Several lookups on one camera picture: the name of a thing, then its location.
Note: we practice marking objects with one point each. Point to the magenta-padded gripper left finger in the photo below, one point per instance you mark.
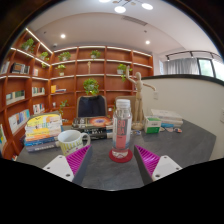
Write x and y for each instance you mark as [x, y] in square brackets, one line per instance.
[60, 166]

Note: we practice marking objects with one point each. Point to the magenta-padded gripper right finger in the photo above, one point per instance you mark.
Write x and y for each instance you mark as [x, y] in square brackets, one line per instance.
[165, 166]

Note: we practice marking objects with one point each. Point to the clear plastic bottle pink label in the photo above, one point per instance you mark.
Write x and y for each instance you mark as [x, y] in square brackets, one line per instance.
[121, 133]

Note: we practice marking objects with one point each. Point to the white mug yellow stripes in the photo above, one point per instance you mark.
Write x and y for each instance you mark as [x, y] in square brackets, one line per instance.
[70, 141]

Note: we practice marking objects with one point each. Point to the stack of colourful books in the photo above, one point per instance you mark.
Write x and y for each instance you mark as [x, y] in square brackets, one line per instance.
[43, 131]

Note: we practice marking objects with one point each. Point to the green white small box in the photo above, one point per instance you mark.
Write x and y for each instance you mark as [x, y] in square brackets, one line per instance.
[152, 125]

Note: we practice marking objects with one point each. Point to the stack of white books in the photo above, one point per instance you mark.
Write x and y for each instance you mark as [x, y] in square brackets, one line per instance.
[168, 116]

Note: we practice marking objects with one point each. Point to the flat round red coaster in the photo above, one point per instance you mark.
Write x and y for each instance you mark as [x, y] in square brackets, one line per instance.
[115, 159]

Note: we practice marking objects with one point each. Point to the dark office chair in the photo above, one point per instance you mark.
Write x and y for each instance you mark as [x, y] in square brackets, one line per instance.
[91, 106]

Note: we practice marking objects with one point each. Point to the brown chair back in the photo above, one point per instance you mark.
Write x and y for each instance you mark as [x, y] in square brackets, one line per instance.
[132, 101]

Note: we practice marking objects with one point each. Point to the wooden artist mannequin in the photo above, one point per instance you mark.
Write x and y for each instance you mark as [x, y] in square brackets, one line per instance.
[138, 96]

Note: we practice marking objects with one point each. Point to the wooden shelf unit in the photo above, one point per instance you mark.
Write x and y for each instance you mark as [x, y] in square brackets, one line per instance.
[33, 83]

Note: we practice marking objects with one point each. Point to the grey curtain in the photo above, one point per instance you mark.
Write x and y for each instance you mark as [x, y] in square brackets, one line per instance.
[183, 66]

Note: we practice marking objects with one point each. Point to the window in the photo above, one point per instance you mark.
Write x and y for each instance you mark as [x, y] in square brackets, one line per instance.
[208, 68]

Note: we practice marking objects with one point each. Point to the round recessed ceiling light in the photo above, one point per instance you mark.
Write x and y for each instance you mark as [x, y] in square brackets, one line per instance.
[63, 36]
[147, 42]

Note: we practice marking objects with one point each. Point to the ceiling air vent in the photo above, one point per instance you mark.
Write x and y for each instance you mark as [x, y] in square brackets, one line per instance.
[134, 20]

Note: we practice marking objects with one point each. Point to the ceiling lamp with round lights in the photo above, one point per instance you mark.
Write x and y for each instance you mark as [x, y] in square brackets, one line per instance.
[120, 8]

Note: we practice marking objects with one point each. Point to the white wall switch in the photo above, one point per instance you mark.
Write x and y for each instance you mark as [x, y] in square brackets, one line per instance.
[155, 95]

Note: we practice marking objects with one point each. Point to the black ceiling track rail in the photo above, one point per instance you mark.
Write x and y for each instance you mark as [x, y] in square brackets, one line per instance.
[193, 53]

